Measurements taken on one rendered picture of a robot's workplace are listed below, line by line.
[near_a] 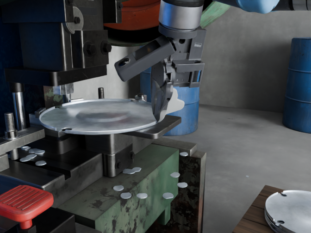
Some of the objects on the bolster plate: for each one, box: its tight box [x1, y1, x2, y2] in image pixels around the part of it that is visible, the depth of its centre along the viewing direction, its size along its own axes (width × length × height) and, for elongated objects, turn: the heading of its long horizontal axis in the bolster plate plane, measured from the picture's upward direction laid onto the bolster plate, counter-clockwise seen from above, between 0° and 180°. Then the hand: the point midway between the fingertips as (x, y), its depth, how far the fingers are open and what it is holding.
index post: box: [135, 93, 147, 103], centre depth 90 cm, size 3×3×10 cm
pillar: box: [12, 92, 27, 131], centre depth 75 cm, size 2×2×14 cm
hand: (155, 116), depth 68 cm, fingers closed
